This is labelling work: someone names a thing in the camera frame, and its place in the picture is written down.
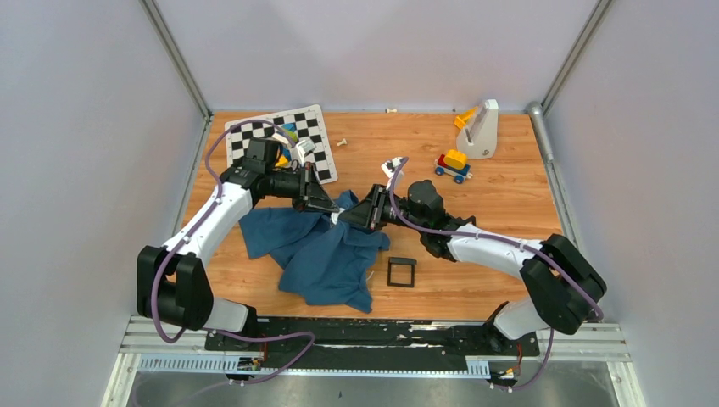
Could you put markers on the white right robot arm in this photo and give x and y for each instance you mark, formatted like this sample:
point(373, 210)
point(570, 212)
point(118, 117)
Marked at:
point(563, 289)

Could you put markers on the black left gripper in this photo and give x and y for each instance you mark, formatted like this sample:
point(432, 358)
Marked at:
point(311, 194)

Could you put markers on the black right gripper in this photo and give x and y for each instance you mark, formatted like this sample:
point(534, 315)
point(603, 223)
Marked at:
point(368, 214)

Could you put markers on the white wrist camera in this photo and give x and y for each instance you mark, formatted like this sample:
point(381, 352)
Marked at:
point(390, 167)
point(302, 149)

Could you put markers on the yellow triangle frame toy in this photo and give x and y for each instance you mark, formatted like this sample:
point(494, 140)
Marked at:
point(282, 162)

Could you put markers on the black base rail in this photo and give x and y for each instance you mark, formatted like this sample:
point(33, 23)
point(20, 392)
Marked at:
point(388, 345)

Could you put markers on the yellow plastic piece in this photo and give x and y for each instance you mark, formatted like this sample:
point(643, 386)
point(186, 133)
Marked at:
point(461, 120)

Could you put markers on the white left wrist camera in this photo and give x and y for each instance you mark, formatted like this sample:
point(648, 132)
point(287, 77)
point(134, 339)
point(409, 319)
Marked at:
point(302, 149)

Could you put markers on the black square frame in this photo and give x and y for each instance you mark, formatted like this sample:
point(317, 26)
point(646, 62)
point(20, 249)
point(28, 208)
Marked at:
point(401, 272)

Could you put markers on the white wedge stand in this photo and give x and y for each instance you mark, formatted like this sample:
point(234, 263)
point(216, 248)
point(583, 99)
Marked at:
point(479, 138)

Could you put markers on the stacked colour blocks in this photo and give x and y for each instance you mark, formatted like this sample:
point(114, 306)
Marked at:
point(286, 135)

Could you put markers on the black white checkerboard sheet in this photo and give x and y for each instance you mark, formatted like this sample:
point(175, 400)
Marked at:
point(306, 123)

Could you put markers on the colourful toy train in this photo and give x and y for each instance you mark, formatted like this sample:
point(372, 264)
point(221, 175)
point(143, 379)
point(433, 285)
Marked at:
point(455, 164)

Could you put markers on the blue shirt garment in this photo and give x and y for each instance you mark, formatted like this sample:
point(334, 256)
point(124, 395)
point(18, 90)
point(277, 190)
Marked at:
point(324, 262)

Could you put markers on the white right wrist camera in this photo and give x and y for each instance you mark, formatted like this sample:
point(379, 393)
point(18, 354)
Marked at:
point(390, 167)

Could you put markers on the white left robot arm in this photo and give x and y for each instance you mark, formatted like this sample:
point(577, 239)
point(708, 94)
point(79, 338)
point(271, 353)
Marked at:
point(172, 284)

